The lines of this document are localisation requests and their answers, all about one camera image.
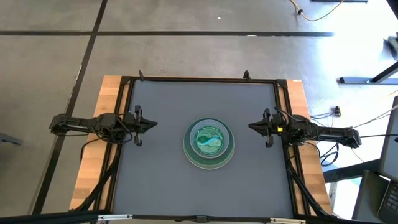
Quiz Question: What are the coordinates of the grey table mat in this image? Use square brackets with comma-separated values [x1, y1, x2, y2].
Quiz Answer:
[112, 80, 295, 218]

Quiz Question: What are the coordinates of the thin black cable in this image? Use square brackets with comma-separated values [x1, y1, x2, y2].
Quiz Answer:
[360, 133, 398, 138]

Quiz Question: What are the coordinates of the white cable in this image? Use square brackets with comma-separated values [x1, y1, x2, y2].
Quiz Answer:
[353, 104, 398, 128]

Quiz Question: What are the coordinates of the grey furniture foot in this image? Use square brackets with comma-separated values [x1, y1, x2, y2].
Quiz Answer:
[0, 133, 24, 146]

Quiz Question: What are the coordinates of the silver metal bracket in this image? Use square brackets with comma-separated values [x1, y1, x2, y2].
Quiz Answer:
[97, 213, 134, 222]
[269, 217, 307, 224]

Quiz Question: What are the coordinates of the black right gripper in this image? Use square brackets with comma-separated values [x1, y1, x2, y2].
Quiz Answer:
[248, 108, 284, 149]

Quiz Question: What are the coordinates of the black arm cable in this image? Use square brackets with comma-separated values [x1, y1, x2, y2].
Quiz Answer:
[80, 136, 108, 163]

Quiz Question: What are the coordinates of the yellow extension cable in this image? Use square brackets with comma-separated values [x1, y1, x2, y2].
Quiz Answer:
[289, 0, 345, 22]

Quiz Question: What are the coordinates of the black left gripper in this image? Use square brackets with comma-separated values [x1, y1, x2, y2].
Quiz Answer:
[126, 105, 158, 147]

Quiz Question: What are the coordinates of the black stand base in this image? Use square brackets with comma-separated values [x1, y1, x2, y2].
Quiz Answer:
[338, 60, 398, 85]

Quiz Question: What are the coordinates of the black furniture leg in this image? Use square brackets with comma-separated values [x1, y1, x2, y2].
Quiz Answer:
[385, 0, 398, 20]

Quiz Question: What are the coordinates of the black keyboard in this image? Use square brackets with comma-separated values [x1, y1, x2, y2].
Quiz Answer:
[377, 182, 398, 223]

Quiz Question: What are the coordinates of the black aluminium table frame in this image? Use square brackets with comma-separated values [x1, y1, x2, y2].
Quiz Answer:
[70, 70, 335, 224]

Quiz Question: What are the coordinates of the black desk foot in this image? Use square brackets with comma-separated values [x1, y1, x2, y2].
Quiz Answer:
[322, 159, 382, 184]

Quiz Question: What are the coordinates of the black looped cable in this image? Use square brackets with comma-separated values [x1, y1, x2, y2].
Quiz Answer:
[318, 140, 341, 167]

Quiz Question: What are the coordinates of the grey monitor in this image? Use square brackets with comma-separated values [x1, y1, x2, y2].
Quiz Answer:
[378, 95, 398, 183]

